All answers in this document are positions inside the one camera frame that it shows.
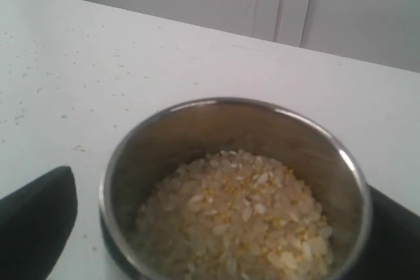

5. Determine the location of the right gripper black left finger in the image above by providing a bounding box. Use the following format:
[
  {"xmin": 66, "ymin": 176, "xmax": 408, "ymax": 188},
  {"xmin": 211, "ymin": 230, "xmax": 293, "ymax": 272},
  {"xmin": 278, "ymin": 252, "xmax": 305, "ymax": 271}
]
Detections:
[{"xmin": 1, "ymin": 166, "xmax": 77, "ymax": 279}]

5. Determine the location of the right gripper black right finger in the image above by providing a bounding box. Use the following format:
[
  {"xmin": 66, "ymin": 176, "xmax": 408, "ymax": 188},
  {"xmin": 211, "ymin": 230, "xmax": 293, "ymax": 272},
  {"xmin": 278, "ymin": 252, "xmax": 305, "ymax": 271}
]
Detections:
[{"xmin": 334, "ymin": 184, "xmax": 419, "ymax": 279}]

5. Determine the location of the yellow grain mixture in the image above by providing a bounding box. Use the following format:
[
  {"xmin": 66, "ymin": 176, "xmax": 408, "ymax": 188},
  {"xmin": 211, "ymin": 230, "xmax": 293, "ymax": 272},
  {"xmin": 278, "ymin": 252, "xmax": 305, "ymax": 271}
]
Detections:
[{"xmin": 130, "ymin": 150, "xmax": 334, "ymax": 279}]

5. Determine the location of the stainless steel cup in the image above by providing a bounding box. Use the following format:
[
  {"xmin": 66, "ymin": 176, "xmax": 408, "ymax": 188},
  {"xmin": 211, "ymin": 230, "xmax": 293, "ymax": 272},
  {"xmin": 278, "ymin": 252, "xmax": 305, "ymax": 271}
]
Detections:
[{"xmin": 99, "ymin": 97, "xmax": 373, "ymax": 279}]

